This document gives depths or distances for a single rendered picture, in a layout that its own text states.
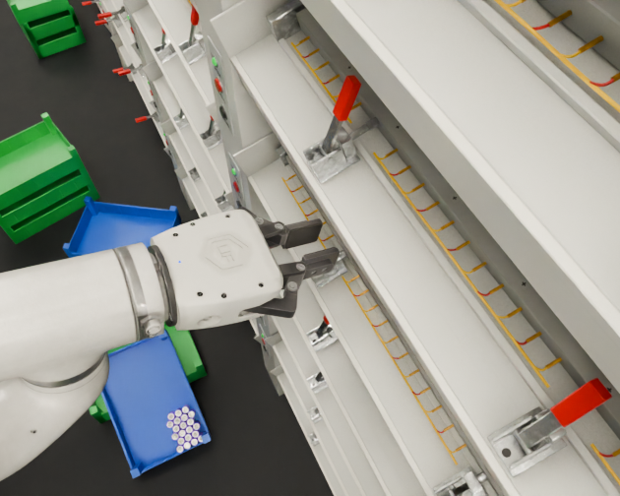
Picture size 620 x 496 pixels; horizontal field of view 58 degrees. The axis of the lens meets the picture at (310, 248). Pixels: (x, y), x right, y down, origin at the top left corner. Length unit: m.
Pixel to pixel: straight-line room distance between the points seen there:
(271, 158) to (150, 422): 0.97
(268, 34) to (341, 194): 0.21
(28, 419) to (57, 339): 0.09
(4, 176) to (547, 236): 1.83
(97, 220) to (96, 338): 1.48
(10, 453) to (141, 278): 0.17
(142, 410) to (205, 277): 1.08
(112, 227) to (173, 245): 1.41
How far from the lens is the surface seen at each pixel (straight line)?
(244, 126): 0.68
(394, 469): 0.77
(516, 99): 0.28
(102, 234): 1.91
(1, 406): 0.55
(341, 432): 0.97
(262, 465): 1.52
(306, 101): 0.54
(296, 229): 0.56
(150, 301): 0.48
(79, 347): 0.49
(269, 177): 0.73
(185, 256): 0.50
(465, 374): 0.41
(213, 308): 0.49
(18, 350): 0.48
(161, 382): 1.55
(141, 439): 1.56
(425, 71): 0.29
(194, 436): 1.49
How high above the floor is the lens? 1.49
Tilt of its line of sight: 57 degrees down
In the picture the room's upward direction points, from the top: straight up
